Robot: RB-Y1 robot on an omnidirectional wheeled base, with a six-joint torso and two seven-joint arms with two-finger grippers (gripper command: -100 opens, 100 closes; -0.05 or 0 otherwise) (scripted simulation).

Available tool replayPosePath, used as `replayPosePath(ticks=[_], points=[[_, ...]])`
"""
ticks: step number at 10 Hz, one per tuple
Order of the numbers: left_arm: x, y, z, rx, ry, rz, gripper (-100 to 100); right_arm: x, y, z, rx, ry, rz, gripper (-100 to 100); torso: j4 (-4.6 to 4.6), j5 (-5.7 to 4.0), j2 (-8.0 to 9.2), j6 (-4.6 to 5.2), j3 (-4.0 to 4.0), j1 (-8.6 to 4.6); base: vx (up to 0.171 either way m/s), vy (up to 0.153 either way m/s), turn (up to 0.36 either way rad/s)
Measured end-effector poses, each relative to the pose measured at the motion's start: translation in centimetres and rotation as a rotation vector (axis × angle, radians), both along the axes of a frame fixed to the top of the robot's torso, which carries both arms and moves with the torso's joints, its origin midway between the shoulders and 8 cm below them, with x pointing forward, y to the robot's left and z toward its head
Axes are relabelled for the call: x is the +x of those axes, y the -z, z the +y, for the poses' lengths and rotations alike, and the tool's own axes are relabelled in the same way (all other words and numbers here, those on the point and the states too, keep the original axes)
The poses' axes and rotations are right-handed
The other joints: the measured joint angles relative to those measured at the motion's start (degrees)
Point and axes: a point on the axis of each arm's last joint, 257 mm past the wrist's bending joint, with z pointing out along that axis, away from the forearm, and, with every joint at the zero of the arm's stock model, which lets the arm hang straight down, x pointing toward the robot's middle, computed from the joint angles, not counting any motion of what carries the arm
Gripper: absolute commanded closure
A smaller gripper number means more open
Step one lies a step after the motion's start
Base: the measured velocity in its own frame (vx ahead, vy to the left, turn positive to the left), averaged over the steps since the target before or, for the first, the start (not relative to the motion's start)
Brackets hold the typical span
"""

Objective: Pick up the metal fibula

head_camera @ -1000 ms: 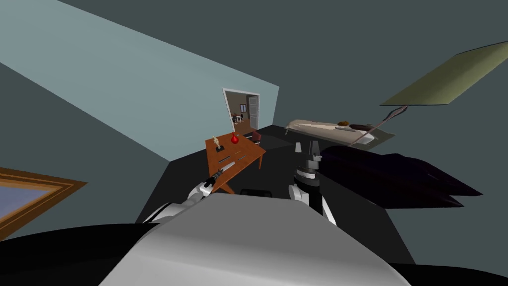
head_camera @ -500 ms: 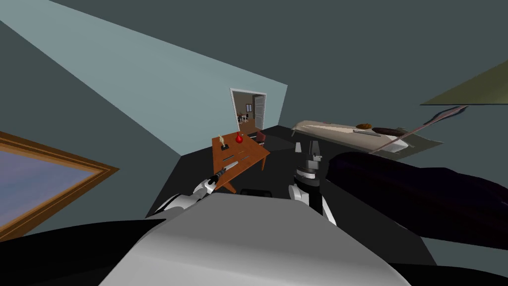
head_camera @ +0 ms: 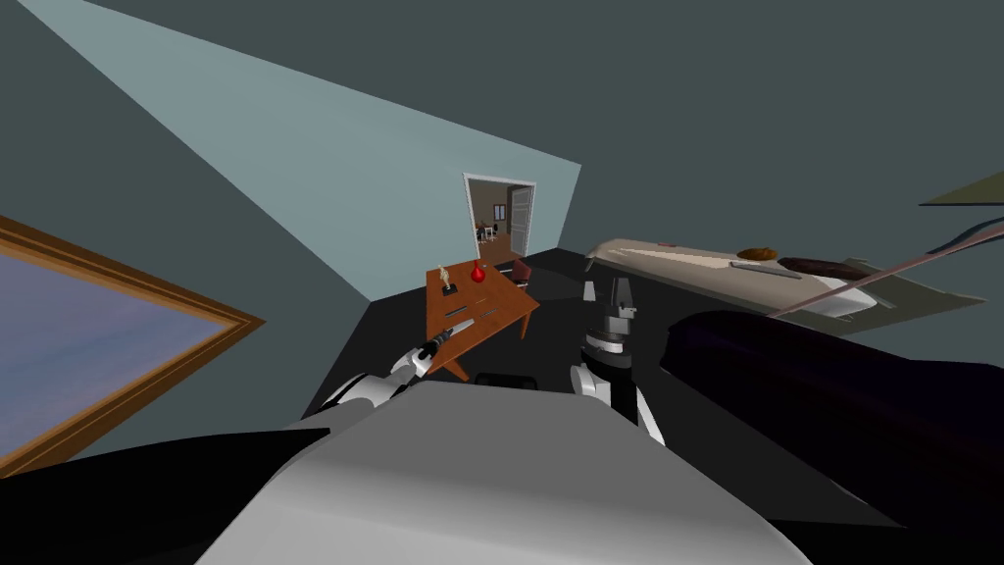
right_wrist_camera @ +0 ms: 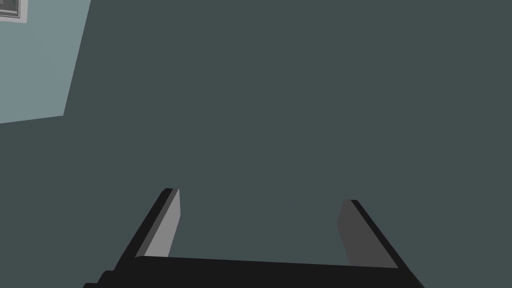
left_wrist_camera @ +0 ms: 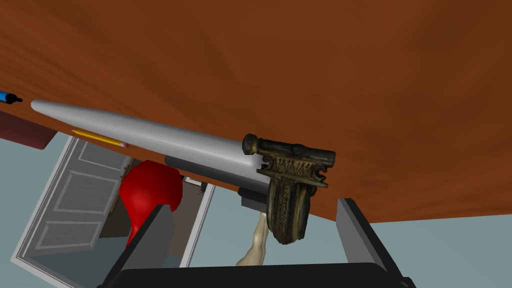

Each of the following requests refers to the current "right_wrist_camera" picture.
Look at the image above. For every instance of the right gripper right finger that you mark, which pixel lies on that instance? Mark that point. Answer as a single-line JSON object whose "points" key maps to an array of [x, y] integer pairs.
{"points": [[366, 240]]}

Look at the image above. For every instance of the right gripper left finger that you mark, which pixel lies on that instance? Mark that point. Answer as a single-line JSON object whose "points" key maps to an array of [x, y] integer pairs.
{"points": [[160, 232]]}

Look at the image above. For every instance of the framed wall picture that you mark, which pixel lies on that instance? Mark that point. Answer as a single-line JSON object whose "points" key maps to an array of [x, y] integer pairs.
{"points": [[12, 10]]}

